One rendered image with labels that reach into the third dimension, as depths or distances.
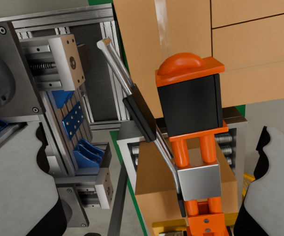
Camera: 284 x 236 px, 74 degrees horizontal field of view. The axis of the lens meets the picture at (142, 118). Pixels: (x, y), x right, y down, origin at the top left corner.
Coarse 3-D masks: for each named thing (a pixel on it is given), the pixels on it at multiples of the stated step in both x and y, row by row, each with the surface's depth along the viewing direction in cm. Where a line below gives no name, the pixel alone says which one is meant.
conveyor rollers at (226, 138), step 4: (216, 136) 111; (220, 136) 110; (224, 136) 110; (228, 136) 109; (220, 140) 110; (224, 140) 110; (228, 140) 110; (132, 148) 118; (136, 148) 117; (220, 148) 114; (224, 148) 114; (228, 148) 114; (136, 152) 117; (224, 152) 114; (228, 152) 114; (136, 160) 121; (228, 160) 118; (136, 164) 121
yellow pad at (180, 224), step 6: (156, 222) 57; (162, 222) 56; (168, 222) 56; (174, 222) 55; (180, 222) 55; (156, 228) 56; (162, 228) 55; (168, 228) 55; (174, 228) 55; (180, 228) 55; (156, 234) 57; (162, 234) 56
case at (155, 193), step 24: (144, 144) 106; (168, 144) 100; (192, 144) 95; (216, 144) 91; (144, 168) 89; (168, 168) 85; (144, 192) 77; (168, 192) 75; (144, 216) 83; (168, 216) 82
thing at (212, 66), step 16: (208, 64) 21; (160, 80) 21; (176, 80) 20; (192, 80) 20; (208, 80) 20; (160, 96) 22; (176, 96) 21; (192, 96) 21; (208, 96) 21; (176, 112) 22; (192, 112) 22; (208, 112) 22; (176, 128) 23; (192, 128) 23; (208, 128) 23; (224, 128) 23
